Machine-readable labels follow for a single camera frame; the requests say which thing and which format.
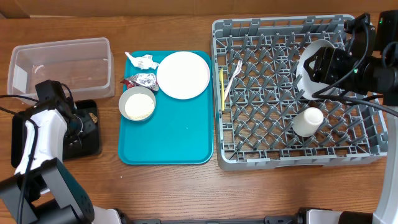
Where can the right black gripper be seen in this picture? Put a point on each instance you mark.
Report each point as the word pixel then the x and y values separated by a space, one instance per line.
pixel 321 65

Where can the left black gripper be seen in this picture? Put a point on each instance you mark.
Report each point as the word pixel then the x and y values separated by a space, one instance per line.
pixel 88 125

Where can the brown food scrap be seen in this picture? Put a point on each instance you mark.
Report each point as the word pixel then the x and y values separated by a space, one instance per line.
pixel 93 117

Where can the grey plate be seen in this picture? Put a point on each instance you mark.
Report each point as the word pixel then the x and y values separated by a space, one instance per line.
pixel 309 87

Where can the white plastic cup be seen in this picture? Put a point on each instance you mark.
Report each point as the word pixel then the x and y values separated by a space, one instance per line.
pixel 307 122

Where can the grey bowl with rice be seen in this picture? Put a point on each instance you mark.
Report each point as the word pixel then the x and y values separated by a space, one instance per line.
pixel 137 103

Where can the foil wrapper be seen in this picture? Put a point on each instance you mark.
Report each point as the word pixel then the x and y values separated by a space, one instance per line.
pixel 146 80

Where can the white plastic fork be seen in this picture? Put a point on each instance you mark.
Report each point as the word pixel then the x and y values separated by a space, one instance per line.
pixel 235 73

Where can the white tissue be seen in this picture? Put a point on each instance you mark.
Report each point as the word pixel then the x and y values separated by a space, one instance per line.
pixel 144 62

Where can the yellow plastic spoon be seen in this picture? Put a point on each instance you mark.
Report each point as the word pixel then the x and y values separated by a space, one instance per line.
pixel 222 89

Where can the white pink-rimmed plate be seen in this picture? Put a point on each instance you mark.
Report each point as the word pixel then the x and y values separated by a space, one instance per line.
pixel 183 75

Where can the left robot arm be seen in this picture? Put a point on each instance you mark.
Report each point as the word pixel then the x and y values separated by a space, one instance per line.
pixel 55 128

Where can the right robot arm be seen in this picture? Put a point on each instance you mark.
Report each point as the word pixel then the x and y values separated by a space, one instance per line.
pixel 364 73

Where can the grey dishwasher rack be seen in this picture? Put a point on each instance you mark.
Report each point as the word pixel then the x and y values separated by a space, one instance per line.
pixel 255 129

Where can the black tray bin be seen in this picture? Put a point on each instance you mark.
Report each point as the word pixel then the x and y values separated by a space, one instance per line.
pixel 91 144

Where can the clear plastic bin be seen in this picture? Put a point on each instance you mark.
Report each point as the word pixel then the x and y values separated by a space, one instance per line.
pixel 86 66

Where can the teal serving tray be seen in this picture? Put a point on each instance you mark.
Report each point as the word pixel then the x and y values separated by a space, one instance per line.
pixel 178 132

